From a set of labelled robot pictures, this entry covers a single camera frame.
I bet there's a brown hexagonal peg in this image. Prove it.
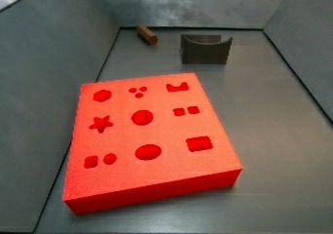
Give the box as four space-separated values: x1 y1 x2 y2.
136 24 159 45

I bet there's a red shape-sorter block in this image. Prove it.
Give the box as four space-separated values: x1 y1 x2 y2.
63 73 243 215

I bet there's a dark grey curved holder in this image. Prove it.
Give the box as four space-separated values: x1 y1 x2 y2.
181 34 233 64

